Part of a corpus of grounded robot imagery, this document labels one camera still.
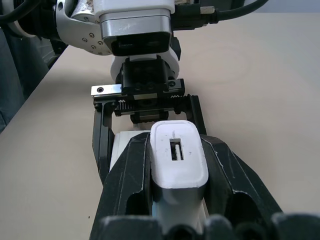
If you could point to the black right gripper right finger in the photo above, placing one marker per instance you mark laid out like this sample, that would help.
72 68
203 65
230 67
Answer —
225 172

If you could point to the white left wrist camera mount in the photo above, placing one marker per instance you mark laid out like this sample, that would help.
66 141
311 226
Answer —
135 27

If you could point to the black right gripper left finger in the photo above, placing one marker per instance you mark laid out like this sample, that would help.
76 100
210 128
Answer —
125 172

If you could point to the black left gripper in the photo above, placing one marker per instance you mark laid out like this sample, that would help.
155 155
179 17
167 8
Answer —
143 75

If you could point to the dark blue-grey fabric object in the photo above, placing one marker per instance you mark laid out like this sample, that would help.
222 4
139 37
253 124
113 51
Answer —
15 75

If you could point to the white USB charger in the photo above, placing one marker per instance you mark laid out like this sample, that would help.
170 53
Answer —
178 172

